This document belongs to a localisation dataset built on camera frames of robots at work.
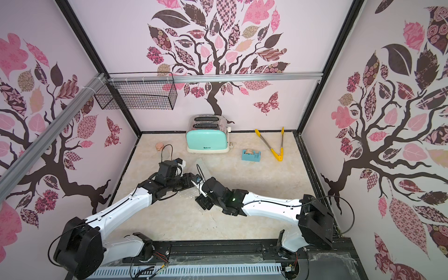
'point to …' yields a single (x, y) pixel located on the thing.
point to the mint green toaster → (207, 133)
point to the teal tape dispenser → (250, 155)
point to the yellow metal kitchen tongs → (279, 157)
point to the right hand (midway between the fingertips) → (201, 190)
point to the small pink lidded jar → (159, 146)
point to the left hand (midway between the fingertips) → (196, 183)
